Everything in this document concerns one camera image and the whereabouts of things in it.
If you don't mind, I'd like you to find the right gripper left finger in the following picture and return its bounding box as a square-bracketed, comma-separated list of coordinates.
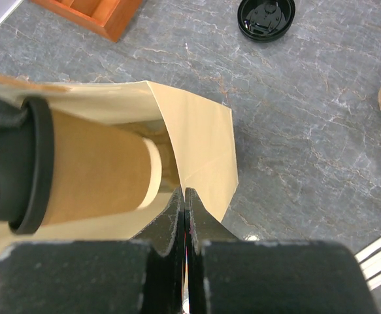
[0, 190, 185, 313]

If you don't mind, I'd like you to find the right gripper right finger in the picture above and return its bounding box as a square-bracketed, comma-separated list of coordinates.
[185, 188, 375, 313]

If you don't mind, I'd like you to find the black plastic cup lid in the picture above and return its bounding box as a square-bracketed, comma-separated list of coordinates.
[0, 96, 54, 235]

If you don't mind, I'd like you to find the single brown paper cup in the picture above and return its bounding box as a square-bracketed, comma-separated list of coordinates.
[42, 110, 162, 225]

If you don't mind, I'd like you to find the beige paper bag with handles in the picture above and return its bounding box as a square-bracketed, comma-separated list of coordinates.
[0, 74, 238, 256]

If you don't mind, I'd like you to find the orange compartment tray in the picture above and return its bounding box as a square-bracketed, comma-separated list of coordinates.
[33, 0, 142, 42]

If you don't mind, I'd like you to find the black cup lid on table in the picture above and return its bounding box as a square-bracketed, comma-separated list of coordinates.
[237, 0, 296, 43]

